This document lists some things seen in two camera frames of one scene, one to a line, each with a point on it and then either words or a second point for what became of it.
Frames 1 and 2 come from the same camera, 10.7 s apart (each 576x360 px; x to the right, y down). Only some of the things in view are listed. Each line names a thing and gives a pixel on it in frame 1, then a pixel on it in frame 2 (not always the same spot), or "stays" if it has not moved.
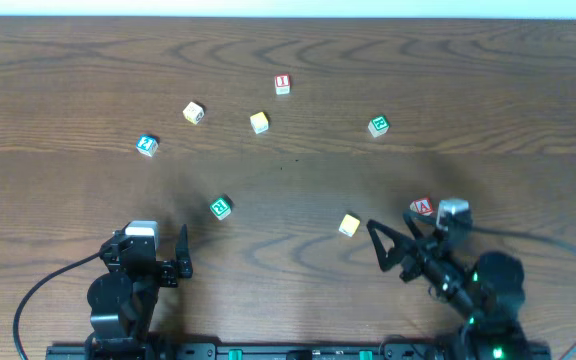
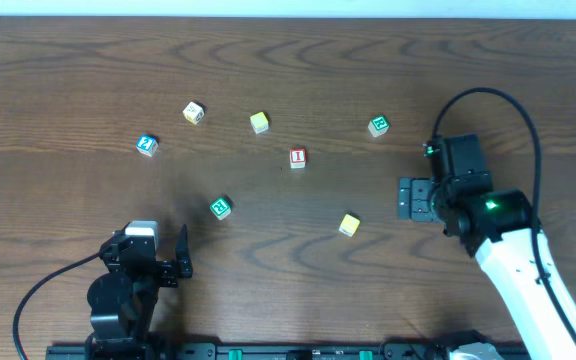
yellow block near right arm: [349, 225] stays
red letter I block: [282, 84] → [297, 158]
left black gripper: [169, 272] stays
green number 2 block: [220, 208] stays
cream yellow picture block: [194, 113] stays
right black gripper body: [413, 252] → [415, 198]
